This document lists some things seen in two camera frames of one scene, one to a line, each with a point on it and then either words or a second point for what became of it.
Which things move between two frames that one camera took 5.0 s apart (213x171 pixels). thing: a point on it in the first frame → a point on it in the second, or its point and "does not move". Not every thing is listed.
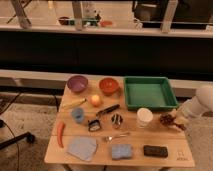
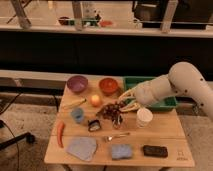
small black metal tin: x=94 y=125 does not move
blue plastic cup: x=78 y=115 does not move
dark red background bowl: x=64 y=20 does not move
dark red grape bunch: x=169 y=119 → x=112 y=111
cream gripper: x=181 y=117 → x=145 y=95
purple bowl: x=77 y=83 does not move
